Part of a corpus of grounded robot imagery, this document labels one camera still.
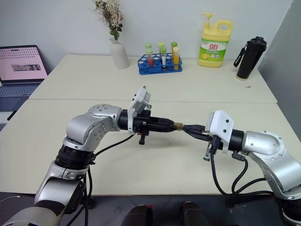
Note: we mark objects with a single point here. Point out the blue test tube rack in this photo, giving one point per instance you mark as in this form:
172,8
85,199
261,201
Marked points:
160,70

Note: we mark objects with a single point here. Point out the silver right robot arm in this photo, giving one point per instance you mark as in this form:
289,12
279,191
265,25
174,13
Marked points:
268,150

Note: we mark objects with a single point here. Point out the yellow-capped tube with orange liquid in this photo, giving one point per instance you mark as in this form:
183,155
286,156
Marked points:
176,57

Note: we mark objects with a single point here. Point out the black pen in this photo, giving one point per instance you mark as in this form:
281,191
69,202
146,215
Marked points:
11,115

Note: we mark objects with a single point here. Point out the brass padlock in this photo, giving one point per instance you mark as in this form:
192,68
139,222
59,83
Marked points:
178,125

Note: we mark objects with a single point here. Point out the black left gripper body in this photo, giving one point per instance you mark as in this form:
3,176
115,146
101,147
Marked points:
143,124

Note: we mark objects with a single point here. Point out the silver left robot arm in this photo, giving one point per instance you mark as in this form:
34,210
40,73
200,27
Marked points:
82,127

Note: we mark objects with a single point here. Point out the dark rounded shape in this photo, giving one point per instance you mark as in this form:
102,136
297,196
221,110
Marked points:
194,214
138,216

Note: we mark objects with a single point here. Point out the yellow dish soap pump bottle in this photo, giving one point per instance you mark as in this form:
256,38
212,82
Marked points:
214,49

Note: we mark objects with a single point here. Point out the dried flower bouquet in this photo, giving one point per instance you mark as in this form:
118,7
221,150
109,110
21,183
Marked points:
110,14

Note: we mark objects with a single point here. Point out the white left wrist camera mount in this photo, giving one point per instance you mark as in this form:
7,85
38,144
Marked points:
138,103

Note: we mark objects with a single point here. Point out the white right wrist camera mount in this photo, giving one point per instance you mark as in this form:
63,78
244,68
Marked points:
219,123

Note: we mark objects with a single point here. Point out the white ceramic vase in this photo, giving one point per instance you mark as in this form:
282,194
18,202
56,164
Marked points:
120,55

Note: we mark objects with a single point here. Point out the green-capped tube with orange liquid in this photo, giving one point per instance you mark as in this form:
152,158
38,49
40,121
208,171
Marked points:
174,44

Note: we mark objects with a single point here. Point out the open laptop computer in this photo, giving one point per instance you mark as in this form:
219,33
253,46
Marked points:
21,63

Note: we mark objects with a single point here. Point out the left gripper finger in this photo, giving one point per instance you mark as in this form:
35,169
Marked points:
163,122
163,128

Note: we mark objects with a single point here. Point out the green-capped tube with red liquid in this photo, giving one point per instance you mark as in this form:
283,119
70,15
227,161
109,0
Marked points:
150,57

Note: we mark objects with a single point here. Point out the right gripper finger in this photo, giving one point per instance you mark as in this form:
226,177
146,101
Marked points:
200,135
196,127

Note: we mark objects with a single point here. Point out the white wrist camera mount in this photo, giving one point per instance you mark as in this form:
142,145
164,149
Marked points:
219,123
138,103

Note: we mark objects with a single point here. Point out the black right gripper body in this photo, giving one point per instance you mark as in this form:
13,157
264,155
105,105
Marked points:
215,144

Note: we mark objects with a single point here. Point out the green-capped clear test tube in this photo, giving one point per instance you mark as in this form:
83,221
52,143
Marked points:
163,58

